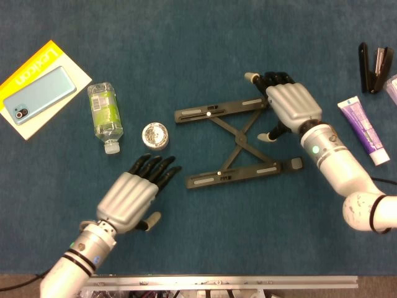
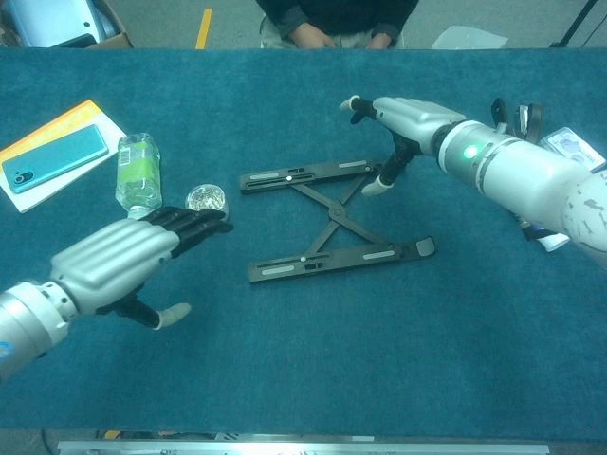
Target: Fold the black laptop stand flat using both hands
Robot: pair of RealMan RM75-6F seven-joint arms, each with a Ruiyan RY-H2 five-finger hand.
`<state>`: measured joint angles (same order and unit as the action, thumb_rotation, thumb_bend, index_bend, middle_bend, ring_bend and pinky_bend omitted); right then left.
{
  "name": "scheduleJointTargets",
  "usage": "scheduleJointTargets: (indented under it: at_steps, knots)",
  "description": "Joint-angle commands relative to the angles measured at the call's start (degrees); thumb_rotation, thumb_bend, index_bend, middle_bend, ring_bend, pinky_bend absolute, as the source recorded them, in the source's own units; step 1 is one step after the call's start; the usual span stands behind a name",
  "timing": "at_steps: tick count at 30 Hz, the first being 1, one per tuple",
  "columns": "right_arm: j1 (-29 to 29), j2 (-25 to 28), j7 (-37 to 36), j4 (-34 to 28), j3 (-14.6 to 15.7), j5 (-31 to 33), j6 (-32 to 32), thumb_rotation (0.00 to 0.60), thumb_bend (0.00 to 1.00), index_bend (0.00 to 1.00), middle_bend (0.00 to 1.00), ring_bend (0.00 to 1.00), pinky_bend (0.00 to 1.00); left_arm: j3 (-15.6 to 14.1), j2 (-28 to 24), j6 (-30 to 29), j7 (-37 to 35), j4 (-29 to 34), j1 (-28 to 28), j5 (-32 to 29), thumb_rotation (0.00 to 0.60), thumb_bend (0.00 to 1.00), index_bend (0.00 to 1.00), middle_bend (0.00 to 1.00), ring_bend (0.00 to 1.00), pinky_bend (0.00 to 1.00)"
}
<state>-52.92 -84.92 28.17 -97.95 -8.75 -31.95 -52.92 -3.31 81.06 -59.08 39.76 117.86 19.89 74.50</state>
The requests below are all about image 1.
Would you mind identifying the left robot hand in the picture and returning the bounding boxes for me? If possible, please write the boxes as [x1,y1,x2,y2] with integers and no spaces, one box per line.
[95,153,183,235]

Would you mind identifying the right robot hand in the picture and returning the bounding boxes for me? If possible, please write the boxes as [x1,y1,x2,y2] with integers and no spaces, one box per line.
[244,71,323,143]

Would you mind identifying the black folding laptop stand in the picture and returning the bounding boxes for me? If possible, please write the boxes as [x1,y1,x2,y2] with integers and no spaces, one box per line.
[174,96,305,191]

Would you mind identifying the yellow white booklet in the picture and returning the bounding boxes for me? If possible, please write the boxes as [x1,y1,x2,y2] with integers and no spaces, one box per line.
[0,39,93,141]

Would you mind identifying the small round metal tin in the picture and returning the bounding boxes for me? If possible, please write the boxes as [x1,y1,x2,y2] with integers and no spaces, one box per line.
[141,122,170,152]

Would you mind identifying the purple white toothpaste tube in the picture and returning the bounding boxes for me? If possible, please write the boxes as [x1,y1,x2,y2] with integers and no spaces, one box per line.
[337,95,391,167]

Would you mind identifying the black stapler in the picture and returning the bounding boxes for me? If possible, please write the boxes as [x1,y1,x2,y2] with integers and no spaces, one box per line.
[358,42,395,94]

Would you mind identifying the clear bottle green label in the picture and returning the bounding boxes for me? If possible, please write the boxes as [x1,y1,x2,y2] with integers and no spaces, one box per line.
[87,81,125,155]

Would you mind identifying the clear plastic card packet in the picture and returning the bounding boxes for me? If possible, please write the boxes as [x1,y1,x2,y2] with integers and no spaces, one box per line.
[384,73,397,105]

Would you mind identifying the teal felt table cloth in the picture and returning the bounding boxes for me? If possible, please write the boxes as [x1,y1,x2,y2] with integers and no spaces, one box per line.
[0,0,397,276]

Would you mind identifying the light blue smartphone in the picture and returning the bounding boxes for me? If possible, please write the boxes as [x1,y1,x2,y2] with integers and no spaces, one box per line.
[2,65,78,126]

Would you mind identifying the aluminium frame rail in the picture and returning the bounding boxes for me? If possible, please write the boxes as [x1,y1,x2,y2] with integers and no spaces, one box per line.
[86,275,359,292]

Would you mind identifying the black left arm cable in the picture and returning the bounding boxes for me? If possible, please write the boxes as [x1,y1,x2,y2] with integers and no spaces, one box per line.
[0,269,50,291]

